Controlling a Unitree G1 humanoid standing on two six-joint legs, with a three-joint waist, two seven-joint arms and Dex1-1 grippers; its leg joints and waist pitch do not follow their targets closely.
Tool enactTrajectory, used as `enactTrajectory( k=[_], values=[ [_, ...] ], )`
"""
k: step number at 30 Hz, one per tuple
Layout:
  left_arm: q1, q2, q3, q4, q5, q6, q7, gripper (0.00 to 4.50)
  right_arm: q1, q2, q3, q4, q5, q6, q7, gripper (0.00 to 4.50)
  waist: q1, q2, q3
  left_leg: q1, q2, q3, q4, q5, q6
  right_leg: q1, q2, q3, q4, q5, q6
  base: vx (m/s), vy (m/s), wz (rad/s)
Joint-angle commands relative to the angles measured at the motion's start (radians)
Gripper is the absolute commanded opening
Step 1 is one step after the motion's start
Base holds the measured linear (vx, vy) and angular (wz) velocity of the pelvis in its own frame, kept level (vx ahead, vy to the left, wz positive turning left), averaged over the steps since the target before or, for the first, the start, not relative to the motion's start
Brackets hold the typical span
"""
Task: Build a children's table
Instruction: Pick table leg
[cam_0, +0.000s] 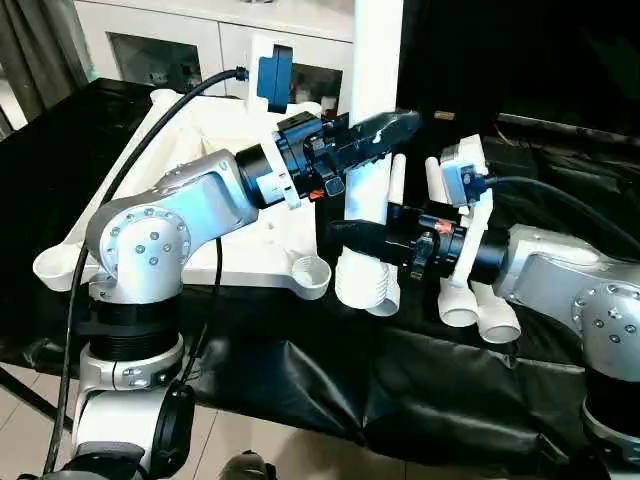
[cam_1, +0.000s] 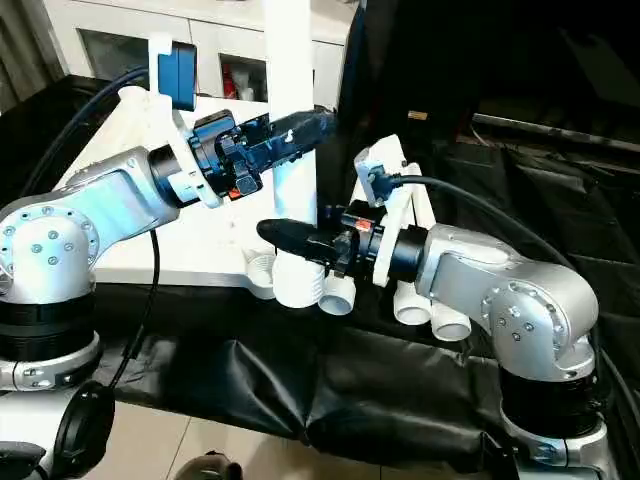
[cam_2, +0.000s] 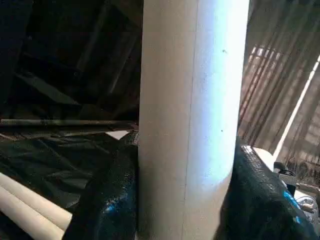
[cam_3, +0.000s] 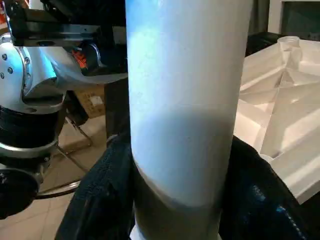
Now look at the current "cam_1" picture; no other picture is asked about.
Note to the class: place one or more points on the white plastic table leg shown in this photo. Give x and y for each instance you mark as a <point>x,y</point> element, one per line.
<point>295,65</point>
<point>450,315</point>
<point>340,287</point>
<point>412,300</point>

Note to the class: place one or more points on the white plastic table top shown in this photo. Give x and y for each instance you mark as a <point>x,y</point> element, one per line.
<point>200,250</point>

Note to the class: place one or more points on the white glass-door cabinet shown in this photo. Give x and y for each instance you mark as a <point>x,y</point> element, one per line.
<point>225,40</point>

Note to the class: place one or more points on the small tan label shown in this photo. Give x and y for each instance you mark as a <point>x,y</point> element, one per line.
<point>417,115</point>

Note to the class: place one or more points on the black work mat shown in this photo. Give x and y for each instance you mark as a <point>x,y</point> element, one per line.
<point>350,380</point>

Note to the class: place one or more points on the large black case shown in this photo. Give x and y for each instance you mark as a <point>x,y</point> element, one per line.
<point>450,60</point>

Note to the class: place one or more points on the long grey metal bar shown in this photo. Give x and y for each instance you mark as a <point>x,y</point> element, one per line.
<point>550,131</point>

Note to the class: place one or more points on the grey curtain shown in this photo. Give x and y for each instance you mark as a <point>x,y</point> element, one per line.
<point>25,50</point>

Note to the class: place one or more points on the dark brown rounded object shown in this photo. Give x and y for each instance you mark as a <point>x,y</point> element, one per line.
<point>210,467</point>

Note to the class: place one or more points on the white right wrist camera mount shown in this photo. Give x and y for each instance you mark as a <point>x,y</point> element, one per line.
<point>385,150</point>

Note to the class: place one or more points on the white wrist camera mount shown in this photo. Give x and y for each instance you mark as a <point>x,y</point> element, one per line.
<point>175,75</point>
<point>385,150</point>

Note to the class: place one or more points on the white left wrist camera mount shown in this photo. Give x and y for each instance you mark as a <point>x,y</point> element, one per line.
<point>175,75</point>

